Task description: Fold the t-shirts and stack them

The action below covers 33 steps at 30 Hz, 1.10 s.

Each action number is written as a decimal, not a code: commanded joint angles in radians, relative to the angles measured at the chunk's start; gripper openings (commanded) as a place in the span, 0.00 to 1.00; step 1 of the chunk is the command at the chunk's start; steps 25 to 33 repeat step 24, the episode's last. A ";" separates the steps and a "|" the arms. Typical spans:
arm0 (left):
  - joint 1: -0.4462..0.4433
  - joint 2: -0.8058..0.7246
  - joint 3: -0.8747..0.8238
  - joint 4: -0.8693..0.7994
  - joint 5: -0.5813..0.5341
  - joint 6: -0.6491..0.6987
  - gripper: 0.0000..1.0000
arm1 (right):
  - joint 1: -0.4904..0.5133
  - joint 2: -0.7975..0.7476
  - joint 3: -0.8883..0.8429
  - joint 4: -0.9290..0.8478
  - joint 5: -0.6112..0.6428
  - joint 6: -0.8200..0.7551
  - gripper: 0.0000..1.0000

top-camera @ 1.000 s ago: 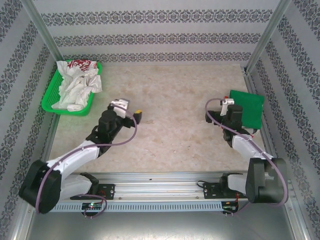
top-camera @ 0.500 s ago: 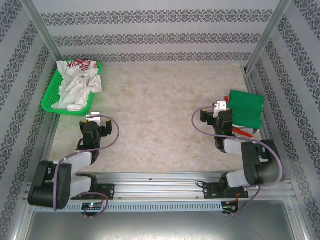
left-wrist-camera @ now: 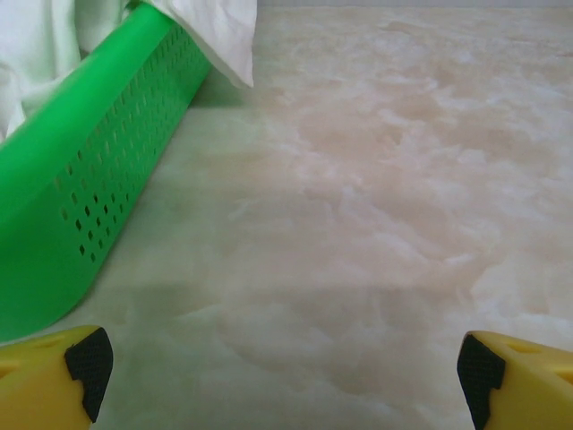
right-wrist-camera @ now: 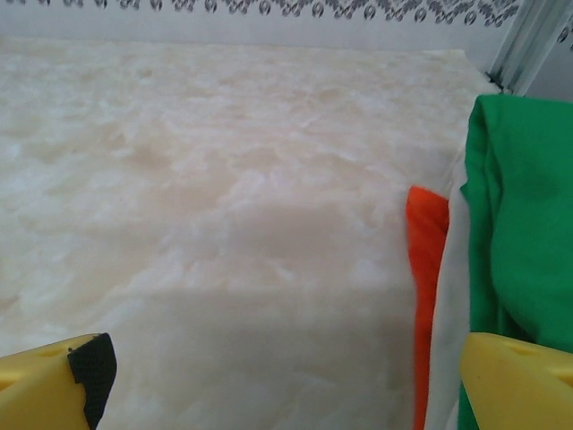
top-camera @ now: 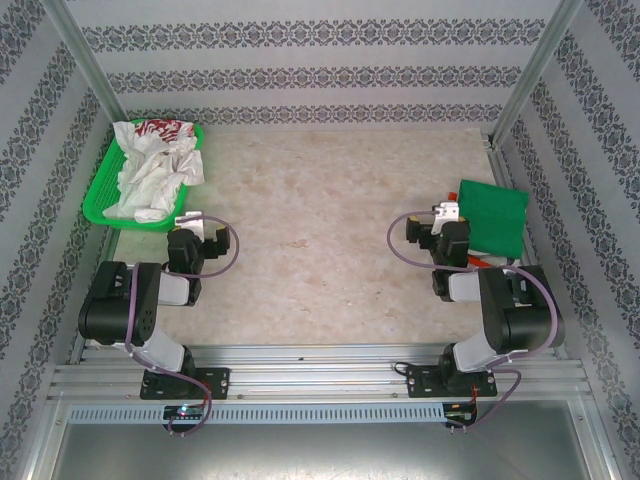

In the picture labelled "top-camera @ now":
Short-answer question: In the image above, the green t-shirt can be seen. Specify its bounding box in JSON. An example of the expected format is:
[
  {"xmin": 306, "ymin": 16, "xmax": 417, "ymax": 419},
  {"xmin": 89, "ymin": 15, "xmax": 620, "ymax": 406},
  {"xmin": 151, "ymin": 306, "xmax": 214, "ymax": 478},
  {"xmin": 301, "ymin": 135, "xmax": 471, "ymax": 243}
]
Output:
[{"xmin": 457, "ymin": 178, "xmax": 530, "ymax": 259}]

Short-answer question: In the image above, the crumpled white red-print t-shirt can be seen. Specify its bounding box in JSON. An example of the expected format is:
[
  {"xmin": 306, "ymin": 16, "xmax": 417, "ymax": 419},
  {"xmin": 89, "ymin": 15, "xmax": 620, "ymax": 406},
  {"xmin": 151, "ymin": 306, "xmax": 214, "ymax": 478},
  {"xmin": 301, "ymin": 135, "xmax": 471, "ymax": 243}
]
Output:
[{"xmin": 102, "ymin": 118, "xmax": 206, "ymax": 225}]

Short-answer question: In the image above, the green plastic basket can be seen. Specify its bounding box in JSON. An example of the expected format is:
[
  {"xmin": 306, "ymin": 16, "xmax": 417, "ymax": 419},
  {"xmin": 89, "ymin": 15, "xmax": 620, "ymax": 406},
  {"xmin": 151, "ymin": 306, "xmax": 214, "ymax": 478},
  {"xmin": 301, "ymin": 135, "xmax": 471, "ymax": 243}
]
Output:
[{"xmin": 82, "ymin": 118, "xmax": 207, "ymax": 234}]

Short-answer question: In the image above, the small circuit board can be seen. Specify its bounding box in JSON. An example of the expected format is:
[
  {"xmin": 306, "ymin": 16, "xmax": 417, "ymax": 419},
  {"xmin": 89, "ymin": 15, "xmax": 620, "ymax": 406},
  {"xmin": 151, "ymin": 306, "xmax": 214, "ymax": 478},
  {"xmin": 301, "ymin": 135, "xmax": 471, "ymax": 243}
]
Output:
[
  {"xmin": 444, "ymin": 402, "xmax": 477, "ymax": 422},
  {"xmin": 164, "ymin": 405, "xmax": 206, "ymax": 420}
]

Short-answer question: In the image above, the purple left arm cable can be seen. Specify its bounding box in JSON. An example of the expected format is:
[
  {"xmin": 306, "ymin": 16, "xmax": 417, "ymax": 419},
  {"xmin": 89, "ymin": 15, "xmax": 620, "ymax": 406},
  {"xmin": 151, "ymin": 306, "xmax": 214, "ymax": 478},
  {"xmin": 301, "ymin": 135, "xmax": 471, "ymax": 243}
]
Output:
[{"xmin": 124, "ymin": 214, "xmax": 241, "ymax": 439}]

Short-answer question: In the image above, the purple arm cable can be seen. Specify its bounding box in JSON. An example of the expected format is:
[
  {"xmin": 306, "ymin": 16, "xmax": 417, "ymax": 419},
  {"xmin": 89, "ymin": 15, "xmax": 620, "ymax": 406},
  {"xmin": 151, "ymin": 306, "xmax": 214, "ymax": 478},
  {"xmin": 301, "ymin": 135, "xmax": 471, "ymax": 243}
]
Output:
[
  {"xmin": 387, "ymin": 211, "xmax": 559, "ymax": 436},
  {"xmin": 124, "ymin": 214, "xmax": 241, "ymax": 439}
]

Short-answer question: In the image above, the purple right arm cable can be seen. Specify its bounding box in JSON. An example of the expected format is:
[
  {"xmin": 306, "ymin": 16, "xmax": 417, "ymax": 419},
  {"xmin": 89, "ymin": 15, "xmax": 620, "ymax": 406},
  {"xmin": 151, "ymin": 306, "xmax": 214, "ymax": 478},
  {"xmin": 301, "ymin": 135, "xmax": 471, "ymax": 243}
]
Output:
[{"xmin": 387, "ymin": 211, "xmax": 559, "ymax": 436}]

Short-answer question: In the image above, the aluminium side rail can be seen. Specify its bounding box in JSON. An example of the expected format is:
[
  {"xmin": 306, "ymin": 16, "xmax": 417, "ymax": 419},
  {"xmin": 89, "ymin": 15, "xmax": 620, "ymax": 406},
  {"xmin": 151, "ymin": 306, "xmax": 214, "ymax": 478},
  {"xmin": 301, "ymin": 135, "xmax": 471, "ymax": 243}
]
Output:
[
  {"xmin": 485, "ymin": 134, "xmax": 567, "ymax": 362},
  {"xmin": 68, "ymin": 124, "xmax": 122, "ymax": 362}
]

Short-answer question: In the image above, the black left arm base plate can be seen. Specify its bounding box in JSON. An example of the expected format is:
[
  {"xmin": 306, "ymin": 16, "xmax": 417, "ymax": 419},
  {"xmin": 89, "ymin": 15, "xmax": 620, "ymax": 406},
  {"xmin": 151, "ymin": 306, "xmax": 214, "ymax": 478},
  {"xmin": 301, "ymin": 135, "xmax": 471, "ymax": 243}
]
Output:
[{"xmin": 139, "ymin": 367, "xmax": 231, "ymax": 401}]

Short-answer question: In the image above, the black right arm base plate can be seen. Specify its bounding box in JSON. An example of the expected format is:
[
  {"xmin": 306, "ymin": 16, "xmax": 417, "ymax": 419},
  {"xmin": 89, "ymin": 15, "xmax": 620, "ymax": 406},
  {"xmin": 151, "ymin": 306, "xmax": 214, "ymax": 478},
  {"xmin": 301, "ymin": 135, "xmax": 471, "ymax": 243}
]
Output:
[{"xmin": 405, "ymin": 364, "xmax": 499, "ymax": 400}]

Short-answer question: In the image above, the aluminium rail beam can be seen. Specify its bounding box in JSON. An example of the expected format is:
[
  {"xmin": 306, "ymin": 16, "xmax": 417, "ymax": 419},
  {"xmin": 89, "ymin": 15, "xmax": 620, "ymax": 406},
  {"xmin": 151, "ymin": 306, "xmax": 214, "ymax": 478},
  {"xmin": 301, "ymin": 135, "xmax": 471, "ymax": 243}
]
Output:
[{"xmin": 49, "ymin": 343, "xmax": 596, "ymax": 402}]

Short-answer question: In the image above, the aluminium corner post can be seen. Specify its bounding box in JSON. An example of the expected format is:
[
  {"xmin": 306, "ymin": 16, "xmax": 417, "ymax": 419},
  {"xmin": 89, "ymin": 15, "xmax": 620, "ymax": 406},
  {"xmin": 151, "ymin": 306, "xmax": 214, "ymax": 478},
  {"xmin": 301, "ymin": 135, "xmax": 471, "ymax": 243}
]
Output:
[
  {"xmin": 39, "ymin": 0, "xmax": 127, "ymax": 122},
  {"xmin": 491, "ymin": 0, "xmax": 587, "ymax": 147}
]

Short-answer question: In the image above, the slotted grey cable duct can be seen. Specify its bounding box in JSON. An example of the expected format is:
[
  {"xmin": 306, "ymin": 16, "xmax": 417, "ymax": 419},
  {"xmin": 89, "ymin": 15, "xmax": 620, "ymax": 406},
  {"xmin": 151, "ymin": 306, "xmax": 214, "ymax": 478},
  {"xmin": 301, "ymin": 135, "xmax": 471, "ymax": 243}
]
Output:
[{"xmin": 67, "ymin": 403, "xmax": 446, "ymax": 424}]

